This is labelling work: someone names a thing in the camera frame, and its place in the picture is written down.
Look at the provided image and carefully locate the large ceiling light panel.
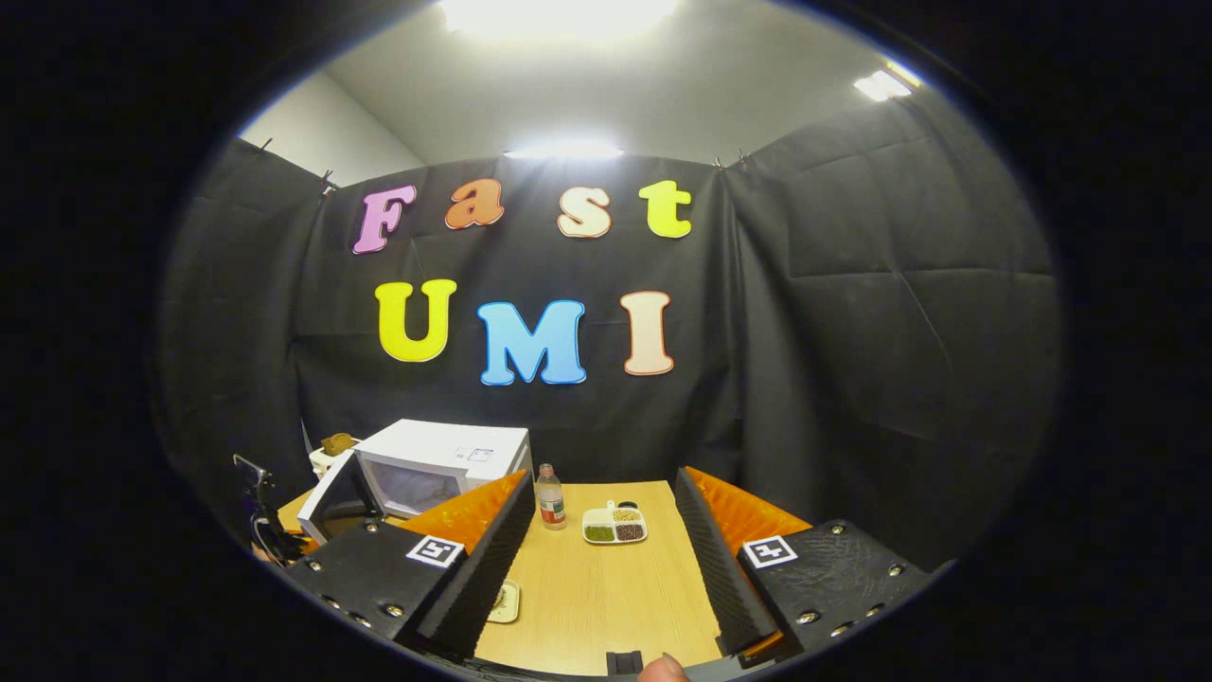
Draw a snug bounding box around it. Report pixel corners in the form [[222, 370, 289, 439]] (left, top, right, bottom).
[[438, 0, 681, 41]]

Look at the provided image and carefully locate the clear plastic bottle red label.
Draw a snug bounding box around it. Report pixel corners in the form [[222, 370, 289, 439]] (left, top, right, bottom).
[[535, 463, 568, 530]]

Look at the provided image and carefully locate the white divided plate with beans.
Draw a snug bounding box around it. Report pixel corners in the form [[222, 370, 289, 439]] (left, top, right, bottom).
[[581, 501, 650, 546]]

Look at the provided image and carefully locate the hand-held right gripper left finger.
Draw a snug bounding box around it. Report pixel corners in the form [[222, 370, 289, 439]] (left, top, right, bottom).
[[284, 469, 537, 659]]

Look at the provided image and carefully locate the white microwave oven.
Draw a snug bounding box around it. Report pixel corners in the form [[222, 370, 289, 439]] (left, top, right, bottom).
[[296, 419, 533, 547]]

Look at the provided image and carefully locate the black backdrop cloth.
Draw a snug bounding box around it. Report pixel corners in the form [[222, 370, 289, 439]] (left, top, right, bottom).
[[156, 90, 1061, 569]]

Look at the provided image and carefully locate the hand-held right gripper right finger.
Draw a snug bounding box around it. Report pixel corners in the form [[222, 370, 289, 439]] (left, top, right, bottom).
[[671, 465, 935, 659]]

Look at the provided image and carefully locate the white toaster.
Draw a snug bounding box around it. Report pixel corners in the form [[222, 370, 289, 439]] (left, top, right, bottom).
[[309, 445, 357, 480]]

